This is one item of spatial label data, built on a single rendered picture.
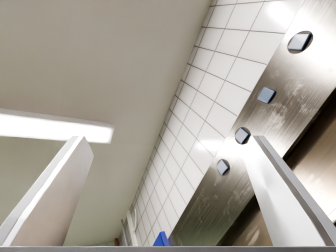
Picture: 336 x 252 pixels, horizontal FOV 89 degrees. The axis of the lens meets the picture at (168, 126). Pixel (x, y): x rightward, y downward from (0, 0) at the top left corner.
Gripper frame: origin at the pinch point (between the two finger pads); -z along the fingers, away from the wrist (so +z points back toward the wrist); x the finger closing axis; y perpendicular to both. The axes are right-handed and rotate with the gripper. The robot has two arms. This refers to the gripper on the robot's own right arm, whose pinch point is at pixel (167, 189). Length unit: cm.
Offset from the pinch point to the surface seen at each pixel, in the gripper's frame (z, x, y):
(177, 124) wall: -74, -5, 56
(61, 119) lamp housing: -63, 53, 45
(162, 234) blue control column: -30, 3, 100
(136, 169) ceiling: -73, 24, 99
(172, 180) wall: -50, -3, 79
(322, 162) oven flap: -23, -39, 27
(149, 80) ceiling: -87, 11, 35
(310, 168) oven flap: -23, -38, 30
